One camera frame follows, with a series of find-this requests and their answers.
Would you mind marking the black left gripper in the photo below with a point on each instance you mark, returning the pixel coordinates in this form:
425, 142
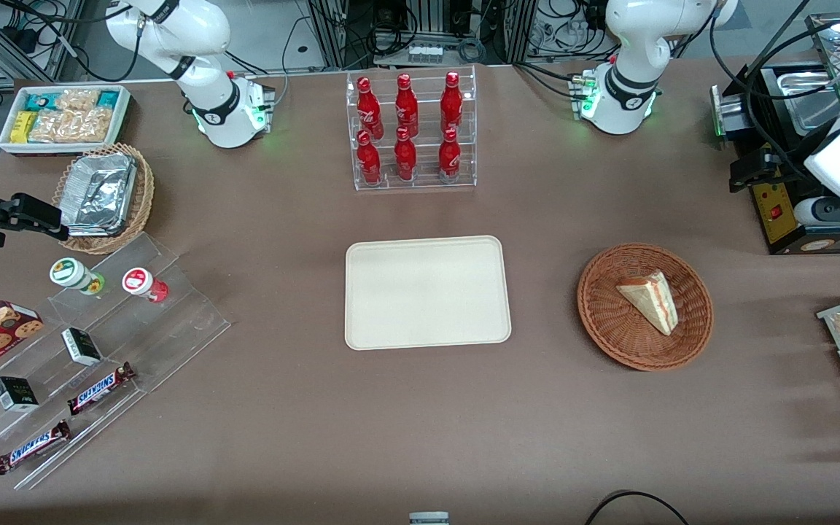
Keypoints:
776, 162

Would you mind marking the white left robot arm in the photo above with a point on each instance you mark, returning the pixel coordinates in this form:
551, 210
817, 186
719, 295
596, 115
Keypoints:
635, 44

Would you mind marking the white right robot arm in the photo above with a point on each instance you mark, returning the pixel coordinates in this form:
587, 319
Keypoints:
208, 44

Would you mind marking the light tan wicker basket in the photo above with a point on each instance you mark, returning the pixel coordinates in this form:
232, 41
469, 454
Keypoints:
144, 189

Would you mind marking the triangular wrapped sandwich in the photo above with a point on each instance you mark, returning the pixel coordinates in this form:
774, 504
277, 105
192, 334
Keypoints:
653, 299

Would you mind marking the brown wicker basket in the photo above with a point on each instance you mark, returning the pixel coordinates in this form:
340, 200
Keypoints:
609, 321

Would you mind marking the cream plastic serving tray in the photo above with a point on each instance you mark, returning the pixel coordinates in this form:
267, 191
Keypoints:
427, 292

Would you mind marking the black grill machine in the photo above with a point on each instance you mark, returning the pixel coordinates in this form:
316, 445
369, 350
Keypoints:
777, 219

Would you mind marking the green lid yogurt cup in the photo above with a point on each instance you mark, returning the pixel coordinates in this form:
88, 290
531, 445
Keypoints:
70, 272

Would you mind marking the silver foil packets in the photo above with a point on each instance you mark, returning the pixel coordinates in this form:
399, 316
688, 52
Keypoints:
99, 193

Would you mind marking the steel pan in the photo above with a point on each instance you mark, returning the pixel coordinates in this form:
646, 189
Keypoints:
810, 98

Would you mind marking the yellow snack packet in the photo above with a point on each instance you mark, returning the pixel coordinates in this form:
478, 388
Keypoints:
22, 127

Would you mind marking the clear bag of crackers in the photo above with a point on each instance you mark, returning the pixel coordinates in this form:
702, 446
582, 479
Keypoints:
77, 100
92, 125
52, 126

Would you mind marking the teal snack packet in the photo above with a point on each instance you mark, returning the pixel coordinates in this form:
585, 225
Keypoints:
108, 99
41, 102

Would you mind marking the red lid yogurt cup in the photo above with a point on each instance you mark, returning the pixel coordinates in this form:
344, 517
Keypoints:
139, 281

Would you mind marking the small black carton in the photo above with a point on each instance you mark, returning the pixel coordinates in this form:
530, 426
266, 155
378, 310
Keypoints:
15, 394
82, 346

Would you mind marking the white rectangular snack bin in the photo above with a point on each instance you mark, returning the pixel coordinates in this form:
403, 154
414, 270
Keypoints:
125, 109

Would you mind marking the clear acrylic stepped display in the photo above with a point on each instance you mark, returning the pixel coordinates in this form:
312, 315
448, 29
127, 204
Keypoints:
172, 328

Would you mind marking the snickers chocolate bar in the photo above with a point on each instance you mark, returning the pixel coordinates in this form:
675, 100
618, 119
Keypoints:
32, 447
99, 390

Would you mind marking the red cola bottle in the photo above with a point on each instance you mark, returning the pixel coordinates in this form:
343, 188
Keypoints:
367, 109
405, 159
451, 102
449, 159
406, 106
369, 162

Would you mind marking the clear acrylic bottle rack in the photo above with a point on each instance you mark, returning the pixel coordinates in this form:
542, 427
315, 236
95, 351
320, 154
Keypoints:
424, 182

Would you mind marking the white power strip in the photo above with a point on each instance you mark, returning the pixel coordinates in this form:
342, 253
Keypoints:
425, 54

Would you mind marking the small grey device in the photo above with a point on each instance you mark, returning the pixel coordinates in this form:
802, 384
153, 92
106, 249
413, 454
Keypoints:
429, 519

